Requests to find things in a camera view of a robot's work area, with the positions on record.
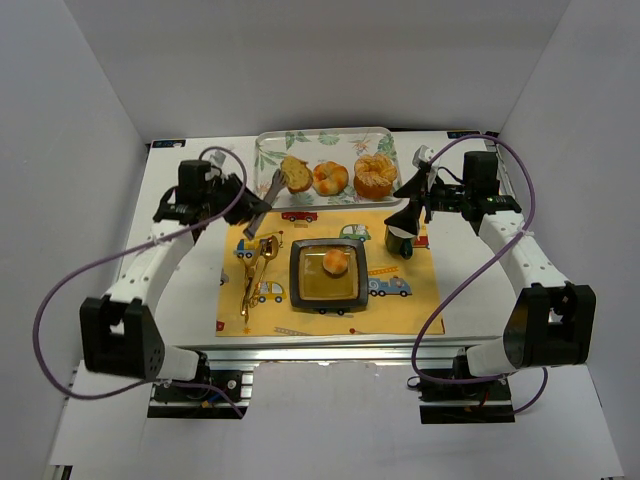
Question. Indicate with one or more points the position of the ring-shaped sugared bread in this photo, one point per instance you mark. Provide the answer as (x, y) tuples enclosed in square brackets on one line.
[(374, 176)]

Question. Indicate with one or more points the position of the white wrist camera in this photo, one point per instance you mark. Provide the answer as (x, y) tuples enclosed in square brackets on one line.
[(426, 159), (216, 161)]

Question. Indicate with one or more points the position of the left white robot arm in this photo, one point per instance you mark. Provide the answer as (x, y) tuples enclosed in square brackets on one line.
[(119, 333)]

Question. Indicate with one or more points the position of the dark green mug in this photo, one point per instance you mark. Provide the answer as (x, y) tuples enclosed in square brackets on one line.
[(400, 242)]

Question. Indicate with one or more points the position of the black square plate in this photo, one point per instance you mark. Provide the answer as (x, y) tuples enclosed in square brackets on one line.
[(313, 287)]

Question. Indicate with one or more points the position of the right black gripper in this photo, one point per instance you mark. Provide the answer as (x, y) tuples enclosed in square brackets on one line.
[(426, 198)]

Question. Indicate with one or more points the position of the toasted bread slice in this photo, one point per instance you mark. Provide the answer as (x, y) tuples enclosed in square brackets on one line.
[(297, 175)]

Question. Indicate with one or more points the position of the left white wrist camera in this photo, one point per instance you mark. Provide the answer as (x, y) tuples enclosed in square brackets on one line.
[(216, 161)]

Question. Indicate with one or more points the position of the floral serving tray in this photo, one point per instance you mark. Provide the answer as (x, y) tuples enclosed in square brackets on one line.
[(314, 146)]

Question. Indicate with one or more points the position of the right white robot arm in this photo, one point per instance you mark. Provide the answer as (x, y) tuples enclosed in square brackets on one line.
[(552, 321)]

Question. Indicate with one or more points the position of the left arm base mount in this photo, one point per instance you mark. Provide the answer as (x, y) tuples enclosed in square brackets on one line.
[(213, 395)]

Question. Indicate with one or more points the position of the aluminium frame rail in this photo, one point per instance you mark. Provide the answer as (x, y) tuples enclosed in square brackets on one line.
[(358, 347)]

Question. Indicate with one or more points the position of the twisted glazed bun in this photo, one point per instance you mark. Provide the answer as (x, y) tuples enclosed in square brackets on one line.
[(330, 178)]

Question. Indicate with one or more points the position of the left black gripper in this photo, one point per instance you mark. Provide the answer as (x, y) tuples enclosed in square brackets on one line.
[(239, 198)]

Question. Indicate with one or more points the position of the gold fork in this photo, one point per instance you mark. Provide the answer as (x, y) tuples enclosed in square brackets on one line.
[(254, 271)]

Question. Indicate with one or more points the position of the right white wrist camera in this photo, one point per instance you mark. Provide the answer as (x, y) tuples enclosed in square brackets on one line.
[(426, 159)]

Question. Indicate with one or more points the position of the small round bun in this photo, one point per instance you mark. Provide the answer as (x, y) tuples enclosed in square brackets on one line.
[(335, 262)]

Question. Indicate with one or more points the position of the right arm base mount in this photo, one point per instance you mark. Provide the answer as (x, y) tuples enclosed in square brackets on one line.
[(448, 396)]

